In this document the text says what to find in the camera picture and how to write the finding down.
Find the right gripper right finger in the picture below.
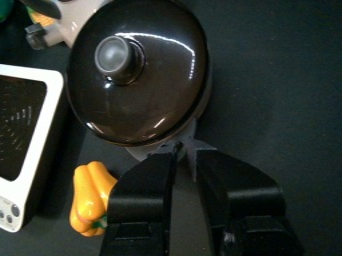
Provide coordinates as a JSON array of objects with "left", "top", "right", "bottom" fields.
[{"left": 193, "top": 147, "right": 306, "bottom": 256}]

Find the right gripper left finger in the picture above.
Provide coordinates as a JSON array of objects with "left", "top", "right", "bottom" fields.
[{"left": 98, "top": 141, "right": 185, "bottom": 256}]

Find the yellow toy bell pepper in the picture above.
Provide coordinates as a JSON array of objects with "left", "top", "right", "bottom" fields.
[{"left": 68, "top": 160, "right": 120, "bottom": 238}]

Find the white toy induction cooker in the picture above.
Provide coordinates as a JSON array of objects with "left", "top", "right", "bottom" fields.
[{"left": 0, "top": 63, "right": 70, "bottom": 234}]

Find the white toy kettle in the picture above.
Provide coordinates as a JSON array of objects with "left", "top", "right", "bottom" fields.
[{"left": 19, "top": 0, "right": 112, "bottom": 51}]

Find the green yellow toy corn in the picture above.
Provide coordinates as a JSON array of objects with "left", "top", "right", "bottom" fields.
[{"left": 0, "top": 0, "right": 58, "bottom": 29}]

